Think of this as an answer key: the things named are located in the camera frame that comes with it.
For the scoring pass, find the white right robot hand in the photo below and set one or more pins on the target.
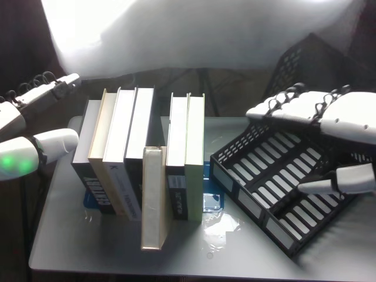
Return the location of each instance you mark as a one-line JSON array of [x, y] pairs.
[[346, 114]]

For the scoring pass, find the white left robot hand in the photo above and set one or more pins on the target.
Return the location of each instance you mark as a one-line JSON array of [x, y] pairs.
[[55, 144]]

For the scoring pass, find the cream hardcover book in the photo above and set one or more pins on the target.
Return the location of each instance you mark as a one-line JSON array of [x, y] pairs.
[[152, 199]]

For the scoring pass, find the tan cover book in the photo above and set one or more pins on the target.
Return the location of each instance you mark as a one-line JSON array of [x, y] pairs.
[[102, 129]]

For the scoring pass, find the black spine Century book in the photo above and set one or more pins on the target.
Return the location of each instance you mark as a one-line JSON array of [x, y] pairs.
[[94, 188]]

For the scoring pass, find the white spine book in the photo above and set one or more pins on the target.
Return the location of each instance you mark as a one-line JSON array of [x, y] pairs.
[[120, 126]]

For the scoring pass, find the dark cover book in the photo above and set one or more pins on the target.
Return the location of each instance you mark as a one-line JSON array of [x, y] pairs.
[[141, 117]]

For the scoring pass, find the dark backdrop curtain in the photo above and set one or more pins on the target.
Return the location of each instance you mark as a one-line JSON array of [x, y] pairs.
[[23, 35]]

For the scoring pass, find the black spine labelled book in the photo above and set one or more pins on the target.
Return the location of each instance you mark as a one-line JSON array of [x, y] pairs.
[[177, 132]]

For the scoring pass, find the black mesh file rack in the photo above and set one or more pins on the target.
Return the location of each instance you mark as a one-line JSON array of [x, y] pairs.
[[263, 218]]

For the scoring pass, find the pale green book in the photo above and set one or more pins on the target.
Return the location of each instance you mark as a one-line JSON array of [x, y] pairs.
[[195, 132]]

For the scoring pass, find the blue book stand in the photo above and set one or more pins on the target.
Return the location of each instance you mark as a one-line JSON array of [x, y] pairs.
[[213, 182]]

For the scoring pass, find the clear plastic sheet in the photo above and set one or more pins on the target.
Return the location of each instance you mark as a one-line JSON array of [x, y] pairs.
[[217, 232]]

